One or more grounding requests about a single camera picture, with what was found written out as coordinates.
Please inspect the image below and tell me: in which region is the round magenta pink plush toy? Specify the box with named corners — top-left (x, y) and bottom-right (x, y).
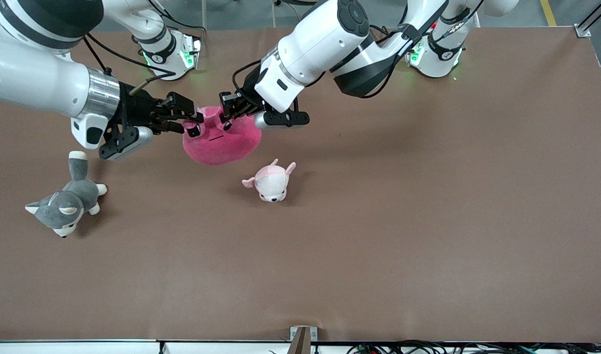
top-left (182, 106), bottom-right (262, 165)

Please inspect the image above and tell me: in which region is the pale pink white plush dog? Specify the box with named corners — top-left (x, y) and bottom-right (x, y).
top-left (241, 158), bottom-right (297, 203)

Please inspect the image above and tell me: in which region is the grey white husky plush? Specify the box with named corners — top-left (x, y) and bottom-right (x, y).
top-left (25, 150), bottom-right (108, 238)

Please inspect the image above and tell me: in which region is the brown table cover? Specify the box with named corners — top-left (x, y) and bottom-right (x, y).
top-left (0, 27), bottom-right (601, 343)

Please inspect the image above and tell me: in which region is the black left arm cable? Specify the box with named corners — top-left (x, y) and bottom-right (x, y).
top-left (231, 0), bottom-right (485, 113)

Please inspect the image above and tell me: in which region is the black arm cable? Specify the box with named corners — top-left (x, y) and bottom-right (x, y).
top-left (83, 34), bottom-right (178, 94)
top-left (231, 0), bottom-right (485, 113)

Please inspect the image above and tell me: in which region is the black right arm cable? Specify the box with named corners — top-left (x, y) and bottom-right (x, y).
top-left (83, 34), bottom-right (178, 94)

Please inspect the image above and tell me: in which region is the black right base cable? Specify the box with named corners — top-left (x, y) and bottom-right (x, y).
top-left (145, 0), bottom-right (206, 36)

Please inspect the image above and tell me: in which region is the black base cable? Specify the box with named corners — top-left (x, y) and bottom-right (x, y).
top-left (145, 0), bottom-right (206, 36)
top-left (368, 24), bottom-right (410, 52)

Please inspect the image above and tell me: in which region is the black left base cable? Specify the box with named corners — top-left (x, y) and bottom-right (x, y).
top-left (368, 24), bottom-right (410, 52)

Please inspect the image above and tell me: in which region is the metal bracket with post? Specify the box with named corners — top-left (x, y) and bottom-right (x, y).
top-left (286, 326), bottom-right (318, 354)

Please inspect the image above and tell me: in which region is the bundle of black cables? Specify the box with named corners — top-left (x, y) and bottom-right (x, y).
top-left (347, 340), bottom-right (601, 354)

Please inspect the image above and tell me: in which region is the aluminium frame profile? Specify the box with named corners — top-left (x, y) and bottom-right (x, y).
top-left (577, 0), bottom-right (601, 38)

